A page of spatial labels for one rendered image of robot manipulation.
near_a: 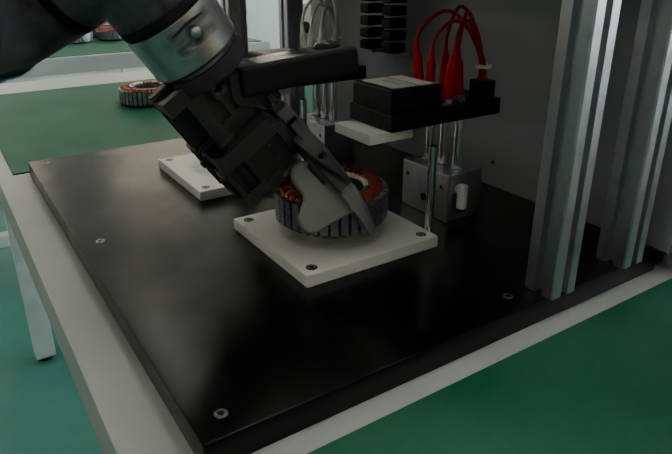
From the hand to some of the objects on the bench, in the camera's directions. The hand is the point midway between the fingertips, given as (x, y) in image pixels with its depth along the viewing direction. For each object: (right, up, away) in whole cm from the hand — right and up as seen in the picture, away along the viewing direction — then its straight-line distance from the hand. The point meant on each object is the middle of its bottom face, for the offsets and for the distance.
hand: (335, 202), depth 61 cm
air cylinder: (+12, -1, +9) cm, 14 cm away
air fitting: (+13, -1, +4) cm, 14 cm away
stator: (0, -2, 0) cm, 2 cm away
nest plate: (0, -4, +1) cm, 4 cm away
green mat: (-23, +23, +73) cm, 80 cm away
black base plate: (-6, -2, +12) cm, 14 cm away
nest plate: (-14, +4, +20) cm, 24 cm away
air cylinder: (-2, +7, +27) cm, 28 cm away
